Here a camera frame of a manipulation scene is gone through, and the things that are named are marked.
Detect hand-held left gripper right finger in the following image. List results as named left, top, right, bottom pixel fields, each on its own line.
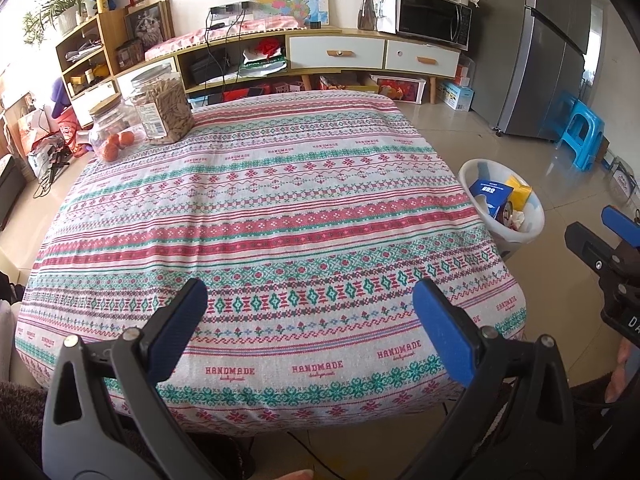
left=400, top=278, right=576, bottom=480

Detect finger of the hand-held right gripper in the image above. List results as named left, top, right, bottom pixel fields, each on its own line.
left=602, top=205, right=640, bottom=248
left=565, top=222, right=621, bottom=273

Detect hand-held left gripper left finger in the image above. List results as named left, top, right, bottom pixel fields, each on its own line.
left=42, top=277, right=221, bottom=480

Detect yellow snack wrapper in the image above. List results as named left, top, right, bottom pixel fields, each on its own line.
left=504, top=175, right=533, bottom=211

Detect dark blue box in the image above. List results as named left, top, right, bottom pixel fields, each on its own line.
left=467, top=179, right=516, bottom=218

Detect white plastic bucket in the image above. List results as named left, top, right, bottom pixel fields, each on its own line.
left=459, top=159, right=546, bottom=261

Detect person's right hand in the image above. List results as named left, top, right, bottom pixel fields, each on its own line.
left=605, top=339, right=634, bottom=402

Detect clear plastic container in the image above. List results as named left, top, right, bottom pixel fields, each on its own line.
left=607, top=160, right=640, bottom=206

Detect blue plastic stool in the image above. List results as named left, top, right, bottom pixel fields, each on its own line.
left=555, top=92, right=606, bottom=171

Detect patterned woven tablecloth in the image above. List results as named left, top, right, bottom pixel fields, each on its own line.
left=15, top=91, right=528, bottom=433

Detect grey refrigerator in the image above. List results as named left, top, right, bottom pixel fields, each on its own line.
left=465, top=0, right=593, bottom=141

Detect blue white box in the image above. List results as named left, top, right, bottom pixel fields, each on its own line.
left=437, top=80, right=475, bottom=112

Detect glass jar of oranges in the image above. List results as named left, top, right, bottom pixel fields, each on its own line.
left=89, top=95, right=146, bottom=163

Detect white storage box red picture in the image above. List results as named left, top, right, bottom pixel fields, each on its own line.
left=370, top=74, right=427, bottom=103

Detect red bag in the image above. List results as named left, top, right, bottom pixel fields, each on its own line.
left=220, top=87, right=266, bottom=103

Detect black box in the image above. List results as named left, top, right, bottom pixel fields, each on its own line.
left=189, top=52, right=228, bottom=85

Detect yellow cardboard box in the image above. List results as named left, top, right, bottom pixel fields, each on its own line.
left=320, top=74, right=368, bottom=92

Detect black microwave oven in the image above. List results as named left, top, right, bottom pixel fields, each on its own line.
left=395, top=0, right=473, bottom=51

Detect green and red bags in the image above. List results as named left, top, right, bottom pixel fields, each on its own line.
left=240, top=42, right=288, bottom=73

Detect pink patterned cloth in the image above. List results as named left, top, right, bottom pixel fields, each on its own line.
left=145, top=14, right=306, bottom=61

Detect wooden shelf unit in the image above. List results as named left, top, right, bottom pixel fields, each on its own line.
left=55, top=10, right=128, bottom=111

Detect white paper bag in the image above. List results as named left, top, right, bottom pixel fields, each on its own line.
left=376, top=0, right=401, bottom=33

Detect framed picture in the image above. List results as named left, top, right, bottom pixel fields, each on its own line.
left=123, top=0, right=173, bottom=53

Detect long wooden white cabinet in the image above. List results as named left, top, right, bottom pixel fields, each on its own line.
left=112, top=25, right=461, bottom=111

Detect potted green plant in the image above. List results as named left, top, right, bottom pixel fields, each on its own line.
left=22, top=0, right=101, bottom=48

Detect map paper bag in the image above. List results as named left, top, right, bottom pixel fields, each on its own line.
left=251, top=0, right=331, bottom=28

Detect white drawer wooden handle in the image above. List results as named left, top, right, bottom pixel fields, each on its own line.
left=385, top=40, right=460, bottom=78
left=287, top=35, right=386, bottom=71

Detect power strip with cables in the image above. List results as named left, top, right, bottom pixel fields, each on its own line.
left=207, top=4, right=253, bottom=41

